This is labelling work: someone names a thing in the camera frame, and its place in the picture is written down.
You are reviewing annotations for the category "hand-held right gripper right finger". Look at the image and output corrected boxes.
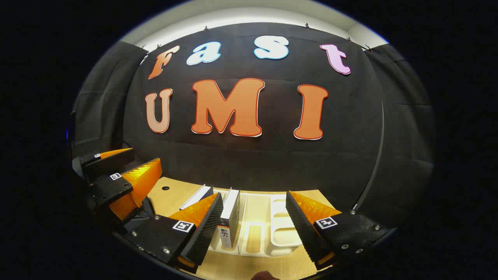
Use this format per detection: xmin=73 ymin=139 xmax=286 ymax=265
xmin=286 ymin=191 xmax=391 ymax=271

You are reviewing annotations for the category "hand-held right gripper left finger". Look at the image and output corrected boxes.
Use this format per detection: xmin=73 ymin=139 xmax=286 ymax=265
xmin=126 ymin=192 xmax=224 ymax=273

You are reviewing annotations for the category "white bookshelf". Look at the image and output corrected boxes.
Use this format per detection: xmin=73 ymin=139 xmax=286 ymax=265
xmin=210 ymin=189 xmax=304 ymax=257

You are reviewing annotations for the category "portrait cover book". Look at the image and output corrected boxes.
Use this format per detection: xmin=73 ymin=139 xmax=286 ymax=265
xmin=218 ymin=188 xmax=241 ymax=250

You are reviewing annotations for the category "thin grey pole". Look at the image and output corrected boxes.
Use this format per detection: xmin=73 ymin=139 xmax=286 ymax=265
xmin=350 ymin=102 xmax=386 ymax=215

